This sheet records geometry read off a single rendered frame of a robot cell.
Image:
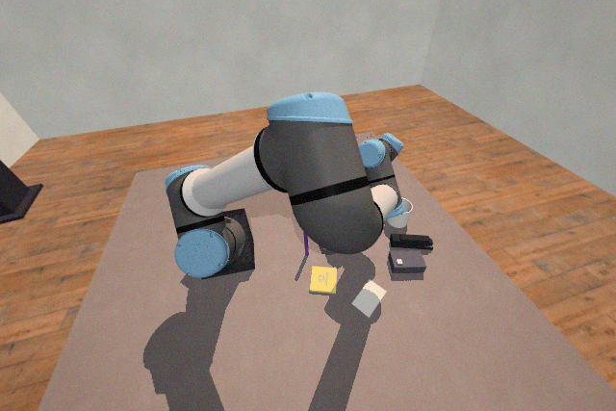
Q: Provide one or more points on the yellow sticky note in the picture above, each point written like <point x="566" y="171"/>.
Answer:
<point x="323" y="280"/>

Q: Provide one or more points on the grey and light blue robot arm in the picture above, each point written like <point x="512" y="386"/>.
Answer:
<point x="309" y="151"/>

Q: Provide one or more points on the white ceramic mug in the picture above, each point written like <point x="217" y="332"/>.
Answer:
<point x="402" y="220"/>

